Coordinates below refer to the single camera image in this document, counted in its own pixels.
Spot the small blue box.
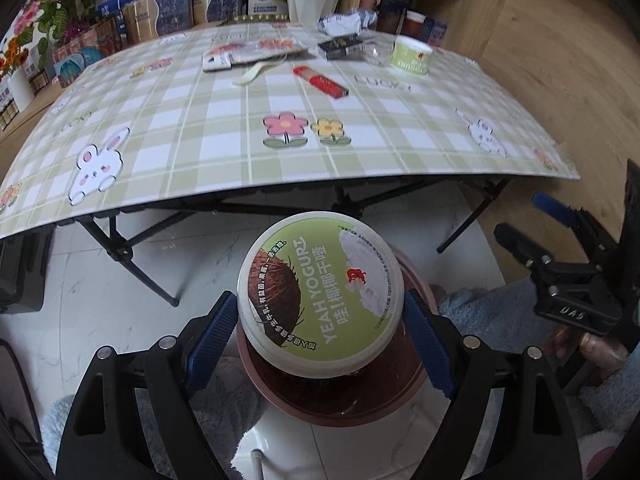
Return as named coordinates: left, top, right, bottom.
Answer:
left=425, top=19, right=448, bottom=46

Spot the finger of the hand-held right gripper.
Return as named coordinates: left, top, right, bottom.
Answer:
left=493, top=221, right=554, bottom=274
left=531, top=193, right=619, bottom=262

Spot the white green-label yogurt tub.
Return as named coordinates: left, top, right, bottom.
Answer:
left=236, top=212, right=405, bottom=378

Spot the gold patterned tray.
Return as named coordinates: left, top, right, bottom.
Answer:
left=222, top=14, right=291, bottom=25

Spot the orange flower bunch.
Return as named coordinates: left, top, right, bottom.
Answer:
left=0, top=40, right=31, bottom=78

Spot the black folding table frame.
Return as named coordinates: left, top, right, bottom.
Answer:
left=0, top=180, right=508, bottom=308

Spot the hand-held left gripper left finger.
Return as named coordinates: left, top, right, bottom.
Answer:
left=52, top=290, right=241, bottom=480

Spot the red snack bar packet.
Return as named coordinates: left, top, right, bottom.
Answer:
left=292, top=65, right=349, bottom=98

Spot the cream plastic spoon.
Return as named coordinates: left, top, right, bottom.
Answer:
left=234, top=57, right=291, bottom=87

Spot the red brick-pattern planter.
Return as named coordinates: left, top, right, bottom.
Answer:
left=52, top=17, right=123, bottom=68

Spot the person's leg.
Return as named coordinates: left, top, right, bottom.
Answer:
left=40, top=355, right=273, bottom=480
left=440, top=275, right=556, bottom=361

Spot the person's left leg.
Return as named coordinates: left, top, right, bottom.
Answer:
left=40, top=355, right=273, bottom=480

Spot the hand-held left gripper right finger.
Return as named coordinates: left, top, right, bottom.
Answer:
left=402, top=289, right=583, bottom=480

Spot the row of small bottles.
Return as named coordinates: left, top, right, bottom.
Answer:
left=0, top=95, right=21, bottom=131

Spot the person's right leg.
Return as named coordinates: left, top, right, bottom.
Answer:
left=440, top=275, right=556, bottom=361

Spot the person's right hand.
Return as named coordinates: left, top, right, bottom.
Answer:
left=542, top=322, right=628, bottom=378

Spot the white printed pouch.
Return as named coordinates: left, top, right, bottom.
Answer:
left=201, top=40, right=308, bottom=72

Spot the folding table checkered cloth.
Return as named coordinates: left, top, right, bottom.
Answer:
left=0, top=22, right=581, bottom=241

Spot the crumpled white paper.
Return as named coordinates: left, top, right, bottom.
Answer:
left=319, top=7, right=378, bottom=37

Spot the white slim vase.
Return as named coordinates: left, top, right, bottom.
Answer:
left=7, top=67, right=36, bottom=111

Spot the red cup white lid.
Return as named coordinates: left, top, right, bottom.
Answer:
left=404, top=10, right=426, bottom=41

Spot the row of blue gift boxes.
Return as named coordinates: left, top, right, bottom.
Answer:
left=97, top=0, right=291, bottom=43

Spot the pink blossom plant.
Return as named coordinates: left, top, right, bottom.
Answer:
left=0, top=0, right=151, bottom=56

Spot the clear plastic lid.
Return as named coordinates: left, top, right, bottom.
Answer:
left=362, top=42, right=396, bottom=67

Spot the green paper bowl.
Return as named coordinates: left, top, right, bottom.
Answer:
left=389, top=35, right=433, bottom=77

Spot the black cigarette box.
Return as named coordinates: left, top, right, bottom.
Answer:
left=317, top=34, right=370, bottom=61

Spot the teal round packet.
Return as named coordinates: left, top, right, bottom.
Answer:
left=57, top=47, right=108, bottom=86

